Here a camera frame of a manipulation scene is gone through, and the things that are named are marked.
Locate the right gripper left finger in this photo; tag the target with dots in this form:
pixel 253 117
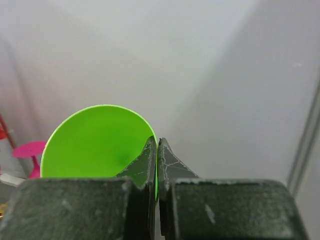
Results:
pixel 104 208

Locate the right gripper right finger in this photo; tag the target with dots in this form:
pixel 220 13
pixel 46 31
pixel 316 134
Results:
pixel 194 208

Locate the green wine glass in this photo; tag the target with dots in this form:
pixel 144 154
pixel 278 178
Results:
pixel 97 141

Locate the pink wine glass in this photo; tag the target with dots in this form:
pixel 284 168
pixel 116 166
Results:
pixel 31 150

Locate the white clothes stand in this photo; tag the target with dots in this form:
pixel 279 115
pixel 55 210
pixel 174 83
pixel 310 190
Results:
pixel 11 180

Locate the red cloth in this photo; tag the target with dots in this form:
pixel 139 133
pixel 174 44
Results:
pixel 3 129

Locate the gold wire glass rack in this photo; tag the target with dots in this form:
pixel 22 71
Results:
pixel 3 208

